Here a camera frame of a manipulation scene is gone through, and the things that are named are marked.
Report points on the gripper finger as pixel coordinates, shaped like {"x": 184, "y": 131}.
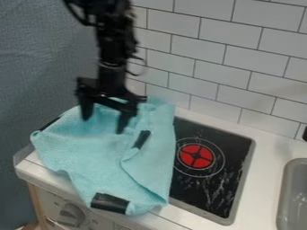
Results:
{"x": 124, "y": 121}
{"x": 85, "y": 108}

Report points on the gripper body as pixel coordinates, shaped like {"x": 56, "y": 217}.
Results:
{"x": 108, "y": 85}

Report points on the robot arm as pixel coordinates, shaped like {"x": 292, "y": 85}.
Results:
{"x": 114, "y": 30}

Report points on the light blue cloth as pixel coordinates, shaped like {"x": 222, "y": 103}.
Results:
{"x": 108, "y": 155}

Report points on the toy stove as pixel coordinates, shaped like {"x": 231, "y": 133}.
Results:
{"x": 208, "y": 167}

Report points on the toy sink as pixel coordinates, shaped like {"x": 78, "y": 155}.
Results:
{"x": 294, "y": 196}

